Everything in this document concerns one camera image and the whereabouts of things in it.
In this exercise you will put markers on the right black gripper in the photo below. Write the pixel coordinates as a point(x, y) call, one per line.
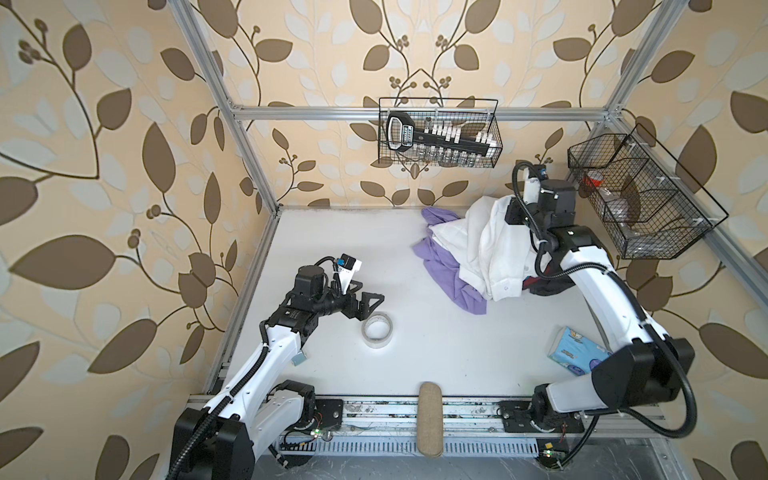
point(514, 217)

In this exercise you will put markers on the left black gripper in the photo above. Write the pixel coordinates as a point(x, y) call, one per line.
point(361, 312)

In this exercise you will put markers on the white cloth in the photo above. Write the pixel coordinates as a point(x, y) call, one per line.
point(495, 258)

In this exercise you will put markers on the purple cloth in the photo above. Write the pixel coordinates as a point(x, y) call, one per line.
point(444, 269)

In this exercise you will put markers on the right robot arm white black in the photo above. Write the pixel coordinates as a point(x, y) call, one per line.
point(645, 375)

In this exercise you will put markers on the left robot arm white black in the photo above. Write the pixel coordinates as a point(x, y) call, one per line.
point(224, 439)

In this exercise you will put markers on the maroon cloth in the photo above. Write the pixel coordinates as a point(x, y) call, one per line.
point(529, 281)

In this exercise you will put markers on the black cloth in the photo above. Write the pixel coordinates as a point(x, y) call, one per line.
point(546, 288)

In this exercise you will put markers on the clear tape roll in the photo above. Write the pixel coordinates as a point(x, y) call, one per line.
point(377, 331)

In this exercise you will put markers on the red capped clear bottle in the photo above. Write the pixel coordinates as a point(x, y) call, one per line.
point(593, 183)

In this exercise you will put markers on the small grey block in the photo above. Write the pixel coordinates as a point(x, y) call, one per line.
point(299, 358)

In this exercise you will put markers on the beige cork roller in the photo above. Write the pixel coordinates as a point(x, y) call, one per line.
point(430, 425)

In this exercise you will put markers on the blue tissue pack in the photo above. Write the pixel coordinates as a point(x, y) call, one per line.
point(576, 352)

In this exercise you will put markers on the black tool with white bits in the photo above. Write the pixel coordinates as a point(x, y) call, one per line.
point(426, 132)

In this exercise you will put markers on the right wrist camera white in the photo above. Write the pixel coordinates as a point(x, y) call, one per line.
point(534, 175)

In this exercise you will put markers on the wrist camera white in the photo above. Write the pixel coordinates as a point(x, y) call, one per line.
point(345, 268)
point(534, 175)

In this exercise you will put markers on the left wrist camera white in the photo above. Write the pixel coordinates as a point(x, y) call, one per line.
point(345, 268)

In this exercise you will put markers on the right wire basket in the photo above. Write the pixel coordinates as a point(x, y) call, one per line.
point(660, 208)

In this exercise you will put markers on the wire basket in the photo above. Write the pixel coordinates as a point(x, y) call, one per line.
point(442, 103)
point(660, 208)

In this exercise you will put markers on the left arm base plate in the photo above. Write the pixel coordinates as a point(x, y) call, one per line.
point(318, 415)

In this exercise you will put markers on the back wire basket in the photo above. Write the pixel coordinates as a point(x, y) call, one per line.
point(442, 103)

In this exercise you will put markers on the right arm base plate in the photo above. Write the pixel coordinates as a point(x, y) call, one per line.
point(526, 416)

